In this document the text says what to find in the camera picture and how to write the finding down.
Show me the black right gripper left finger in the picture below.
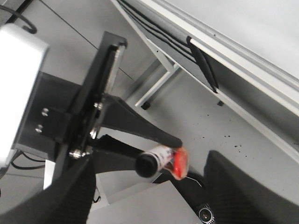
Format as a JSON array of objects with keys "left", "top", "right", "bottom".
[{"left": 0, "top": 156, "right": 96, "bottom": 224}]

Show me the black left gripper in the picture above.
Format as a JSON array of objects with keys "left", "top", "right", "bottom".
[{"left": 14, "top": 32, "right": 182, "bottom": 174}]

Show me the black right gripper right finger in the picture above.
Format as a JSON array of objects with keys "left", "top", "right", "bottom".
[{"left": 204, "top": 150, "right": 299, "bottom": 224}]

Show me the white whiteboard marker pen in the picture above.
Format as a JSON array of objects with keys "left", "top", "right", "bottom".
[{"left": 135, "top": 145, "right": 175, "bottom": 178}]

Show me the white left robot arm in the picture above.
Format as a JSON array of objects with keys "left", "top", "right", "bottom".
[{"left": 0, "top": 23, "right": 182, "bottom": 174}]

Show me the large white whiteboard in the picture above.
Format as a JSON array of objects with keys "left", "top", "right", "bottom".
[{"left": 144, "top": 0, "right": 299, "bottom": 114}]

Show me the black camera lens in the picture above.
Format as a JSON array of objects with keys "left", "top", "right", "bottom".
[{"left": 193, "top": 203, "right": 216, "bottom": 224}]

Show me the white metal table frame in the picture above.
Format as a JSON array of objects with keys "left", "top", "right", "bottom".
[{"left": 113, "top": 0, "right": 299, "bottom": 161}]

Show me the black cable bundle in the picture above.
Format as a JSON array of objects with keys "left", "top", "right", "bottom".
[{"left": 116, "top": 0, "right": 219, "bottom": 94}]

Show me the black cable on floor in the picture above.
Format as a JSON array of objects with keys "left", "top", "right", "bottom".
[{"left": 0, "top": 4, "right": 38, "bottom": 34}]

